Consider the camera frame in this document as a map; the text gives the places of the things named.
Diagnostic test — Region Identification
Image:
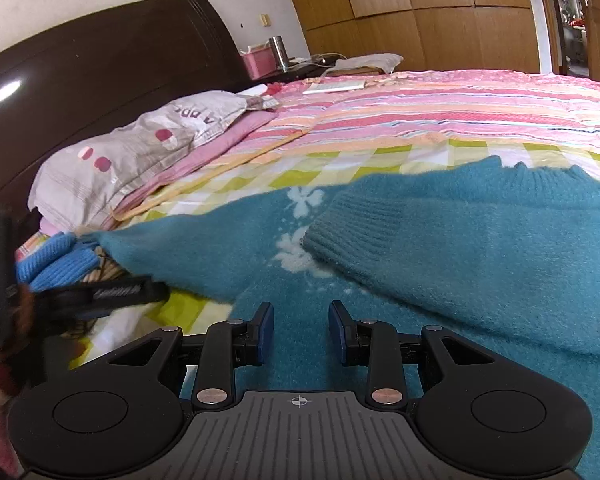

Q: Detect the teal fluffy towel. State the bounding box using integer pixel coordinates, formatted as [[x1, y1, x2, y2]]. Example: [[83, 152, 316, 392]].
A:
[[87, 155, 600, 480]]

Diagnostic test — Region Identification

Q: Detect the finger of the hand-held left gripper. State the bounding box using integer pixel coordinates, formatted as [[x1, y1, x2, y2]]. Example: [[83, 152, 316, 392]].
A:
[[35, 277, 171, 321]]

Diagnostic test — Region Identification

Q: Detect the dark nightstand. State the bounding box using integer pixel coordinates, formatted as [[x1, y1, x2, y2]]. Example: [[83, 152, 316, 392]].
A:
[[252, 57, 337, 83]]

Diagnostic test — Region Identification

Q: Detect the dark wooden headboard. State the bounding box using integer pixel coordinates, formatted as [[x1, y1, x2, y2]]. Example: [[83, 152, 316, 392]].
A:
[[0, 0, 253, 211]]

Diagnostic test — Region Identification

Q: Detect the pink pillow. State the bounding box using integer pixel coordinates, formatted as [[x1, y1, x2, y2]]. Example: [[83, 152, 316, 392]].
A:
[[40, 109, 278, 236]]

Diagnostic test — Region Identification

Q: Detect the grey printed pillow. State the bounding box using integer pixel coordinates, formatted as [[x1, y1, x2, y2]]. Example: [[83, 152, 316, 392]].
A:
[[28, 91, 281, 221]]

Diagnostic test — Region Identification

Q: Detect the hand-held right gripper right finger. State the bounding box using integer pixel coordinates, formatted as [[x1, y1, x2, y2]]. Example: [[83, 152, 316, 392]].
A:
[[328, 300, 496, 408]]

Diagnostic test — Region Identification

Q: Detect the metal thermos cup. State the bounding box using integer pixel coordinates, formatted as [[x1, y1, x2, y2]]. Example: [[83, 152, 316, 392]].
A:
[[268, 36, 288, 70]]

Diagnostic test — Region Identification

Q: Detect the pink storage box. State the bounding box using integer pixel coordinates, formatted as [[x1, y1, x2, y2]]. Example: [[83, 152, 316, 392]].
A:
[[240, 45, 277, 80]]

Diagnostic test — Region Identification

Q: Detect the yellow-green checkered bedsheet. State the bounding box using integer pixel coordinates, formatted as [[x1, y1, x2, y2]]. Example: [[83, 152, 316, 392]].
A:
[[65, 137, 600, 376]]

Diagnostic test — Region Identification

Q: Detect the wooden wardrobe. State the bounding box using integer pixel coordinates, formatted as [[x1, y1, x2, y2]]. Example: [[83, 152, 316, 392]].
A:
[[277, 0, 541, 73]]

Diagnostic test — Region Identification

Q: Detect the pink striped blanket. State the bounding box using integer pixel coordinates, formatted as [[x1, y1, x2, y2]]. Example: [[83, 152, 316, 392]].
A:
[[112, 69, 600, 221]]

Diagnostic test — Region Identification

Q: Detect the white cloth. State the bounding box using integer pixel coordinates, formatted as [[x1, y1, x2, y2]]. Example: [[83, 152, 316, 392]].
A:
[[332, 53, 403, 77]]

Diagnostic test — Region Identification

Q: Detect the blue knit garment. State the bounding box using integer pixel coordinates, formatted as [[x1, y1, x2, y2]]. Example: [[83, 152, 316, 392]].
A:
[[16, 234, 101, 293]]

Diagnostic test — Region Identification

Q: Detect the person's left hand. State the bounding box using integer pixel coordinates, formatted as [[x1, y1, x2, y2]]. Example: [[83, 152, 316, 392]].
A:
[[7, 282, 37, 346]]

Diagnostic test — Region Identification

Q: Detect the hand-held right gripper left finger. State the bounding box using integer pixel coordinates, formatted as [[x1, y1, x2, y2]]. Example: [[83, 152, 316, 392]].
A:
[[107, 301, 276, 408]]

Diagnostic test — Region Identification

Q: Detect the white booklet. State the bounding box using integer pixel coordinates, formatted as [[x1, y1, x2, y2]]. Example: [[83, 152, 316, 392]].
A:
[[302, 79, 368, 96]]

